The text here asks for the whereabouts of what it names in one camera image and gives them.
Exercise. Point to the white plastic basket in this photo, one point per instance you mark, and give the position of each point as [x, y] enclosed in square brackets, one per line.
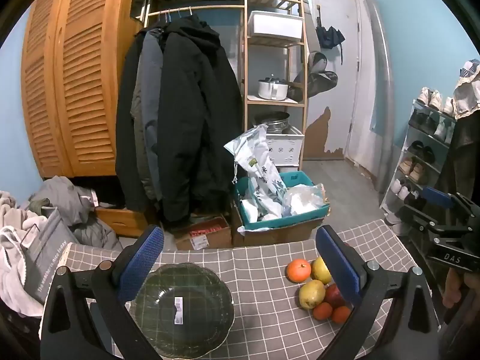
[285, 148]

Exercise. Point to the white patterned plastic bag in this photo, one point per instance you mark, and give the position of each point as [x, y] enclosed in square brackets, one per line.
[257, 161]

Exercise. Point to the clear plastic bag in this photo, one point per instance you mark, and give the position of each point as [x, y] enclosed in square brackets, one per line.
[305, 200]

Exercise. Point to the dark folded umbrella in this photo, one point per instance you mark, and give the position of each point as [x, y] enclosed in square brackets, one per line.
[330, 37]

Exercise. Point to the teal box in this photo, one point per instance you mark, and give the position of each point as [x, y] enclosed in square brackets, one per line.
[296, 178]

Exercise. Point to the slim black coat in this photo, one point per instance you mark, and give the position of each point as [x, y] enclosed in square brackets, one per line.
[125, 150]

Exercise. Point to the metal pot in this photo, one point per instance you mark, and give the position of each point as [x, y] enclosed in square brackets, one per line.
[275, 123]

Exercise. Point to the grey-blue jacket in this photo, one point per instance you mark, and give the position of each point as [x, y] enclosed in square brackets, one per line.
[150, 78]

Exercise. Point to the cardboard box with red packets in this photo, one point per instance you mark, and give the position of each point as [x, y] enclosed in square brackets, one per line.
[204, 234]

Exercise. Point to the yellow-green mango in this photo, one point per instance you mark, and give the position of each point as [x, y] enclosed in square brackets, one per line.
[310, 294]

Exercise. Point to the silver pipe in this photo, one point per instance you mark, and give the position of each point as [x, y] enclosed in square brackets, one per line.
[384, 101]

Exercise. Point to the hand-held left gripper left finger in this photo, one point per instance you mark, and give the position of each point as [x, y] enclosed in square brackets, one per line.
[144, 258]

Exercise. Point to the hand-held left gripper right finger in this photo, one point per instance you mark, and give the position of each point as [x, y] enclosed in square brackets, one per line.
[337, 262]

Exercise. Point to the beige lace cloth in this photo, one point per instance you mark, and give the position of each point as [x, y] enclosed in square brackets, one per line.
[467, 93]

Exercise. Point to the grey lettered storage bag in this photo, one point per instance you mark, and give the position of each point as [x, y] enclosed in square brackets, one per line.
[45, 255]

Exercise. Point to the person's right hand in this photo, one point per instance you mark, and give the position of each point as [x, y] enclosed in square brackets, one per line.
[453, 287]

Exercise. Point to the orange with green stem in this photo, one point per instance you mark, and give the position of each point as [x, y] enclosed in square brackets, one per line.
[298, 270]

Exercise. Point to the wooden clothes rack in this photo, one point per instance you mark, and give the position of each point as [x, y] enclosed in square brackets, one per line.
[210, 7]

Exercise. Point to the grey clothing pile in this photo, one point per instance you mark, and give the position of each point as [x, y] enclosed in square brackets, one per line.
[71, 198]

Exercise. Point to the collection of shoes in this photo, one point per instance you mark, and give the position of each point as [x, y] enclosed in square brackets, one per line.
[416, 172]

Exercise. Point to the metal shoe rack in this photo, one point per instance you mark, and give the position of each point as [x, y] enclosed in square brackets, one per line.
[431, 142]

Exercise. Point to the olive green jacket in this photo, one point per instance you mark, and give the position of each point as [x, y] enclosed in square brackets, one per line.
[137, 135]

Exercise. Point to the grey hanging bag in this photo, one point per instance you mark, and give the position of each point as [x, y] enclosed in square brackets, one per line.
[318, 80]

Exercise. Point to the dark green glass bowl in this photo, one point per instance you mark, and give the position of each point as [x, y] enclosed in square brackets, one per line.
[195, 307]

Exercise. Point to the yellow pear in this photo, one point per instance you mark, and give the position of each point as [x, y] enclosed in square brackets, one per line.
[320, 270]

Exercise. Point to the small tangerine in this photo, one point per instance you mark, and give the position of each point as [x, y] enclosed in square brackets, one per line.
[322, 311]
[340, 315]

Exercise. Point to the wide white storage box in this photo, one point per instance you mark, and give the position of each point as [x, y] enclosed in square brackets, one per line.
[275, 24]

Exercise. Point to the wooden shelf rack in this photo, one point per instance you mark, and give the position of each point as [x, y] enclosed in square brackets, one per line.
[262, 102]

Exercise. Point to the dark brown jacket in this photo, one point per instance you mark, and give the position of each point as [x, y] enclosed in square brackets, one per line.
[463, 157]

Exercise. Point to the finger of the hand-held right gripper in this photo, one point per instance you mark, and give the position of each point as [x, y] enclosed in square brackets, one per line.
[416, 218]
[437, 198]

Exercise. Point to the wooden louvred wardrobe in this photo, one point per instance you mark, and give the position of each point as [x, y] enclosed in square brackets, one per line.
[82, 82]

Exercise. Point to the large black hooded coat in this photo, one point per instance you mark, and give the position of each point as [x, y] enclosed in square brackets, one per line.
[191, 120]

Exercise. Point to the large cardboard box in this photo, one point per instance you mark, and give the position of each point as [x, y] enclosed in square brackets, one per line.
[277, 234]

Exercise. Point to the grey door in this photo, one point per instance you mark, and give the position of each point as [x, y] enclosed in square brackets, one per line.
[333, 93]

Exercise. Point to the grey checked tablecloth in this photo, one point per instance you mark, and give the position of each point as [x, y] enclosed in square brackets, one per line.
[262, 307]

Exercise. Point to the dark red apple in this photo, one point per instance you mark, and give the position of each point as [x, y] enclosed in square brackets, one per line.
[333, 295]

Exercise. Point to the wooden drawer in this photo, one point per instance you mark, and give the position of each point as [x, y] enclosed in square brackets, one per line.
[123, 223]

